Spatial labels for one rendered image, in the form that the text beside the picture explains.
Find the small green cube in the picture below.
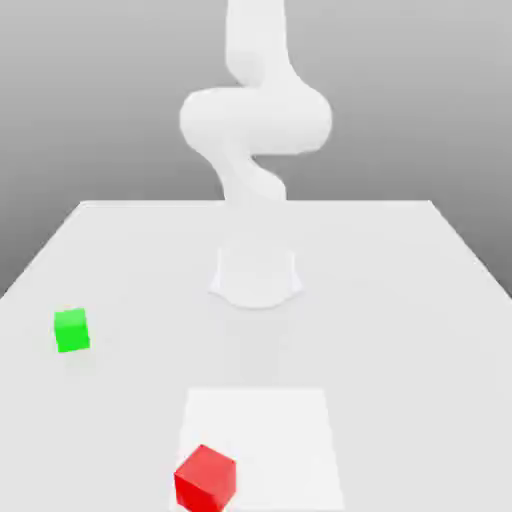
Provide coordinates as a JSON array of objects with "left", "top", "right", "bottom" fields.
[{"left": 53, "top": 307, "right": 92, "bottom": 354}]

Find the small red cube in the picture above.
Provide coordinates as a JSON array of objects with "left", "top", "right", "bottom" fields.
[{"left": 173, "top": 443, "right": 238, "bottom": 512}]

